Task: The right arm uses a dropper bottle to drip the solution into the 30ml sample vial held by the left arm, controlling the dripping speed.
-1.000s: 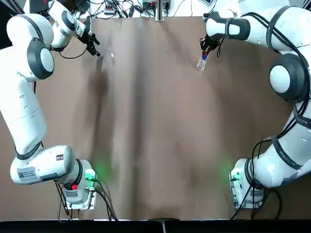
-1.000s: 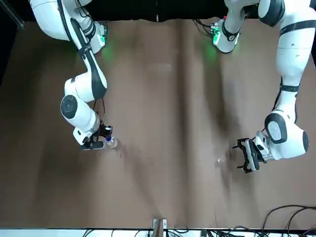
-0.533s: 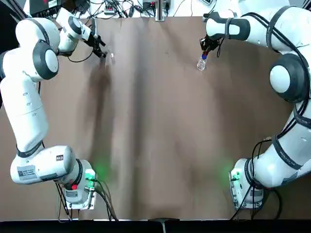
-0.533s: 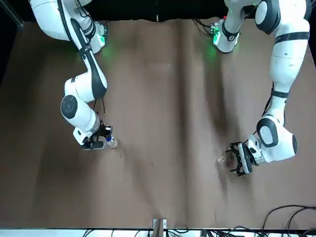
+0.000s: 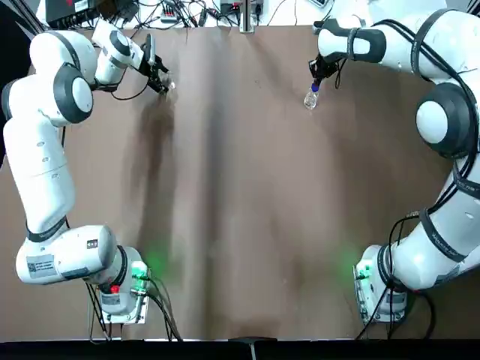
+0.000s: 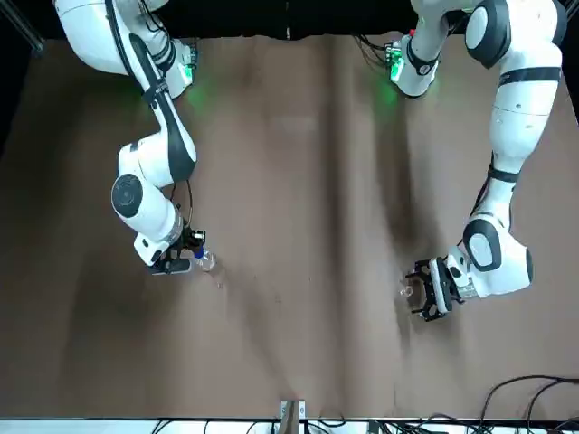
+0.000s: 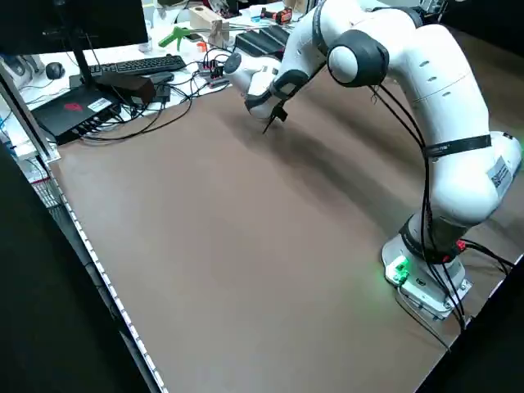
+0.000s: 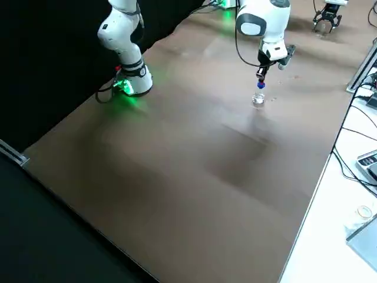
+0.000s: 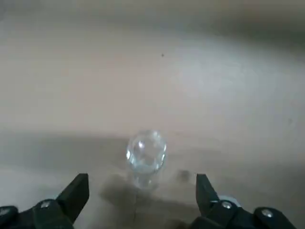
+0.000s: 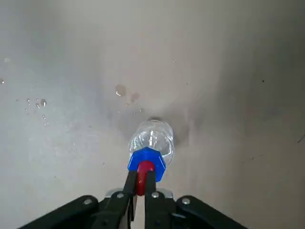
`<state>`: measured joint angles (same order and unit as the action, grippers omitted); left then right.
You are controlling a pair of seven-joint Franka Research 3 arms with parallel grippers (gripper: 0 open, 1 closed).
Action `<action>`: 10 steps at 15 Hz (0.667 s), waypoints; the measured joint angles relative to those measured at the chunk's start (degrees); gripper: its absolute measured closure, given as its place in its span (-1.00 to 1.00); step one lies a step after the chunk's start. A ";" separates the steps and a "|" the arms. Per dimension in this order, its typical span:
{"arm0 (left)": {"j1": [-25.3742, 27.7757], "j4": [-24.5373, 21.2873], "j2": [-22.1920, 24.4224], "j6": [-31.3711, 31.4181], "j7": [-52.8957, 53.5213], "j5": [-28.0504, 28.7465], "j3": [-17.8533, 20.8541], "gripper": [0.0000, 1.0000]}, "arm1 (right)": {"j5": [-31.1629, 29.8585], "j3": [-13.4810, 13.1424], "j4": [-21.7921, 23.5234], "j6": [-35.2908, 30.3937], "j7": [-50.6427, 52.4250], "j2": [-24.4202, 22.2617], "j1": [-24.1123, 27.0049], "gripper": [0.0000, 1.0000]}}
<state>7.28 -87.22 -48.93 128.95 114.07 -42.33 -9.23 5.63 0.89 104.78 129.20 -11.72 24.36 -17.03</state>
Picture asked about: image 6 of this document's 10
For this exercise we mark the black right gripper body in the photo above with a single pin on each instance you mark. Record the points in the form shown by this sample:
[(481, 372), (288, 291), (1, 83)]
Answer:
[(181, 246)]

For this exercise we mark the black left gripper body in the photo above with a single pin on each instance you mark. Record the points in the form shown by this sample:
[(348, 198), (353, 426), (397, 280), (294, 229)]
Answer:
[(448, 294)]

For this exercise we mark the clear glass sample vial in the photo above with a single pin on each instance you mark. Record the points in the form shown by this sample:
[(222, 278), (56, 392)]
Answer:
[(404, 292)]

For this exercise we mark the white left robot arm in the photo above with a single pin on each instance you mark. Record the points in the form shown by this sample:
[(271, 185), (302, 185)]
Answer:
[(520, 113)]

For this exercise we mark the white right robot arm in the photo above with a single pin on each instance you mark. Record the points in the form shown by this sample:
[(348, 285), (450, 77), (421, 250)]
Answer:
[(149, 212)]

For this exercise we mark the clear bottle blue cap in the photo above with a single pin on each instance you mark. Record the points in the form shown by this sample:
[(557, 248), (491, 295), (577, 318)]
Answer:
[(209, 263)]

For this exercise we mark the aluminium frame post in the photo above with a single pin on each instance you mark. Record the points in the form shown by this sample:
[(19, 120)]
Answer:
[(285, 411)]

